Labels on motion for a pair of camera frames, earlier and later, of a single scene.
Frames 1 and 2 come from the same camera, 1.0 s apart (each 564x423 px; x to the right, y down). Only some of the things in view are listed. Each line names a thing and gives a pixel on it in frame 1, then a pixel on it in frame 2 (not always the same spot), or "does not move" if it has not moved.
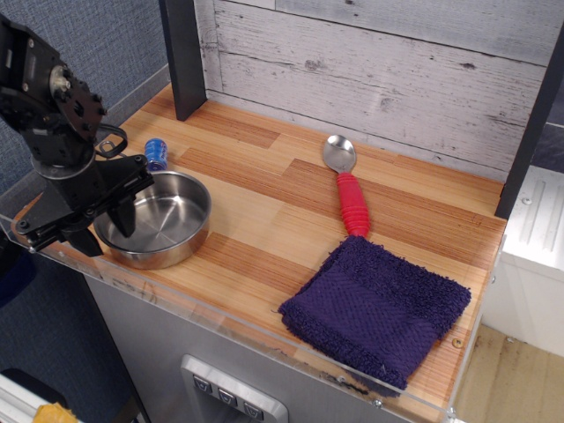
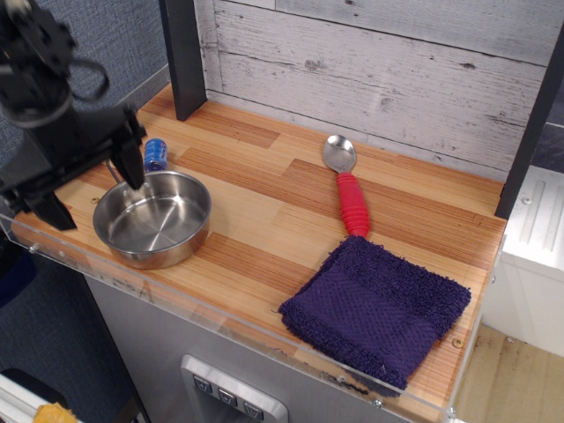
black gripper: x=107 y=183 to x=69 y=142
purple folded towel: x=373 y=310 does not move
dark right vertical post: x=536 y=126 does not move
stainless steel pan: x=172 y=218 does not move
